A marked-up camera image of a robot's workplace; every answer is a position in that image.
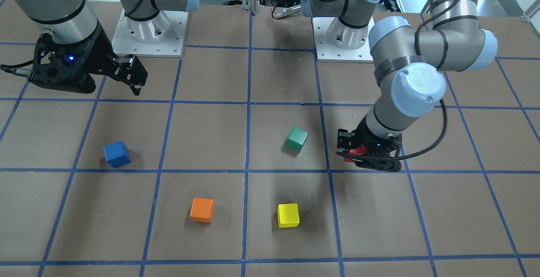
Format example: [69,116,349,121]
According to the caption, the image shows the yellow wooden block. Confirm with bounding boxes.
[277,203,300,229]

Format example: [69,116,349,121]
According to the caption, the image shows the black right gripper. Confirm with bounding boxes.
[27,23,148,96]

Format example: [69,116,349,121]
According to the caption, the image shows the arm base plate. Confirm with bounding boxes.
[111,11,190,58]
[312,17,374,63]

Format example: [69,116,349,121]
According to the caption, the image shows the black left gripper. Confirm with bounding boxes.
[336,119,402,172]

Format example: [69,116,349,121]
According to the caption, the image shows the blue wooden block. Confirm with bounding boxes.
[103,141,132,168]

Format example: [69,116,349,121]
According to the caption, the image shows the green wooden block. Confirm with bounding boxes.
[285,126,309,153]

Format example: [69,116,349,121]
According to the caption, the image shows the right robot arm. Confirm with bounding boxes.
[1,0,200,96]

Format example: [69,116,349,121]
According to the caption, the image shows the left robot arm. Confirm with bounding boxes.
[301,0,497,172]

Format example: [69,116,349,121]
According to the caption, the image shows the orange wooden block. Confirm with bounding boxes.
[189,197,215,223]

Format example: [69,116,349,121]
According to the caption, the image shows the red wooden block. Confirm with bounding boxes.
[343,146,366,163]

